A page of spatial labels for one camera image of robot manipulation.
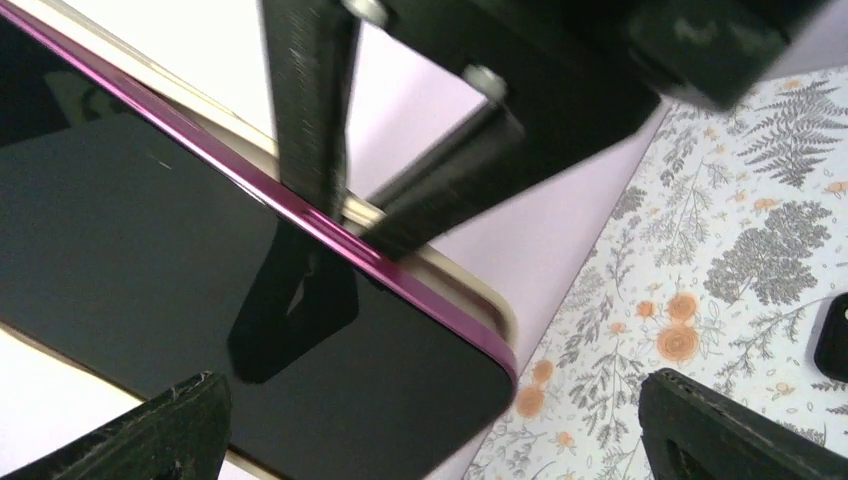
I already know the floral patterned table mat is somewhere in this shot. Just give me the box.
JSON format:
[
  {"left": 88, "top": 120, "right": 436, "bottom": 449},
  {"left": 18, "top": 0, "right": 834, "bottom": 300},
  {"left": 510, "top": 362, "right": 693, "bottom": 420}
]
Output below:
[{"left": 466, "top": 67, "right": 847, "bottom": 479}]

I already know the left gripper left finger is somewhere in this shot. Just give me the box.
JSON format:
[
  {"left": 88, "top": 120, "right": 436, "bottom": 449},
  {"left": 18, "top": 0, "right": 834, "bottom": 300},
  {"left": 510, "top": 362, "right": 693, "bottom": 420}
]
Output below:
[{"left": 3, "top": 372, "right": 232, "bottom": 480}]

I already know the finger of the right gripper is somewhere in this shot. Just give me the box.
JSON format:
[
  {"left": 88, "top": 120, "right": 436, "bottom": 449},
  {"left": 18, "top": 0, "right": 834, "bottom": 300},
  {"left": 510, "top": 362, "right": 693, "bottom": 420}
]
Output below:
[{"left": 262, "top": 0, "right": 359, "bottom": 219}]

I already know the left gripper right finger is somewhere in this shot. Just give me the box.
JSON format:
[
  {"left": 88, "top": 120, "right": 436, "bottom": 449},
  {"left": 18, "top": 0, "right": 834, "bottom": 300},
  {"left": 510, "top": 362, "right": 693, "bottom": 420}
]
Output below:
[{"left": 638, "top": 368, "right": 847, "bottom": 480}]

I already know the phone with pink case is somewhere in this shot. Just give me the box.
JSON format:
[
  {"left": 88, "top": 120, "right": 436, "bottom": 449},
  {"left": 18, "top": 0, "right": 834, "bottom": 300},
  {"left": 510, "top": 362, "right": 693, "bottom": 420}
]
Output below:
[{"left": 1, "top": 1, "right": 517, "bottom": 479}]

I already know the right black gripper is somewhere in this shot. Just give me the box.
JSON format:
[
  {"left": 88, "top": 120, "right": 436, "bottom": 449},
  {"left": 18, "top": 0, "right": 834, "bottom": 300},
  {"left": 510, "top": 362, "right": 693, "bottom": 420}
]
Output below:
[{"left": 360, "top": 1, "right": 824, "bottom": 260}]

